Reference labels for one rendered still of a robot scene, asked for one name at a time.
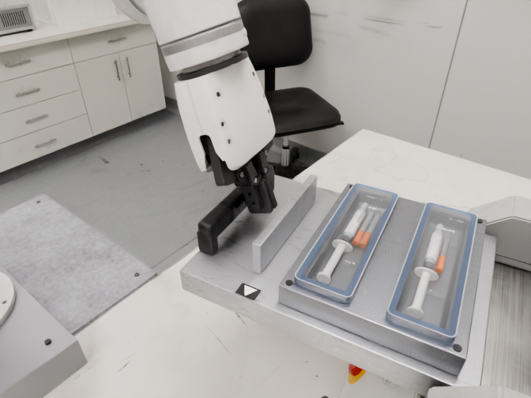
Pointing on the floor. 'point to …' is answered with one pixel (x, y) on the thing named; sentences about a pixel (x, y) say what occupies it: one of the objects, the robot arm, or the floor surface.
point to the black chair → (294, 111)
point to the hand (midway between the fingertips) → (258, 195)
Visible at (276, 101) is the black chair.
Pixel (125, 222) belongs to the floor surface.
